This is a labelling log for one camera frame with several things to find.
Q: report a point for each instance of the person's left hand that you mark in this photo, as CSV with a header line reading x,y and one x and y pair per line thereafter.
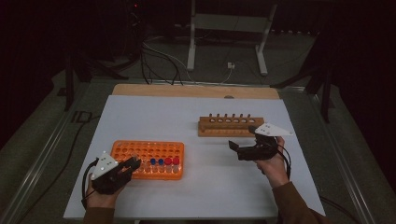
x,y
101,200

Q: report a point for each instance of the black tripod stand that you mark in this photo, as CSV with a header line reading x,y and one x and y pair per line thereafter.
x,y
325,99

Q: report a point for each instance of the orange plastic test tube rack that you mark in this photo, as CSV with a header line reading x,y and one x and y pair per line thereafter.
x,y
155,149

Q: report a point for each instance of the person's right hand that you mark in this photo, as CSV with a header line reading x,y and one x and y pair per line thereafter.
x,y
275,171

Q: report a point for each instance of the white power socket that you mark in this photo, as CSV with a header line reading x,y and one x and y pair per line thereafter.
x,y
231,65

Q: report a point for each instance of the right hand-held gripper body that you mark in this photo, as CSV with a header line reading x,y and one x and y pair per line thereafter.
x,y
258,152

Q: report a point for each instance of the white table mat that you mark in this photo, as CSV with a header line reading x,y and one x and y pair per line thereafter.
x,y
199,183

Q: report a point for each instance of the dark equipment stand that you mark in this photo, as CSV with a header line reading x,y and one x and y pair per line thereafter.
x,y
135,28

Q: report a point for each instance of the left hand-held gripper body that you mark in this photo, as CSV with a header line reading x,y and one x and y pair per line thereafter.
x,y
109,182

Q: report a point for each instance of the red capped test tube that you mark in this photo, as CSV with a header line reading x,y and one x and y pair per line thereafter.
x,y
176,160
168,161

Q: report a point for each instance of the blue capped test tube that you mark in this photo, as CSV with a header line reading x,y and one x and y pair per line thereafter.
x,y
152,161
160,161

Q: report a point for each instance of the metal floor rail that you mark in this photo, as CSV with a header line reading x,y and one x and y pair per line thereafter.
x,y
34,168
345,168

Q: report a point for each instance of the grey metal stand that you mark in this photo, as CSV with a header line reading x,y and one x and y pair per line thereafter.
x,y
230,23

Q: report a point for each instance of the wooden test tube rack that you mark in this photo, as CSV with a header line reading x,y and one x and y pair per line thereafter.
x,y
230,132

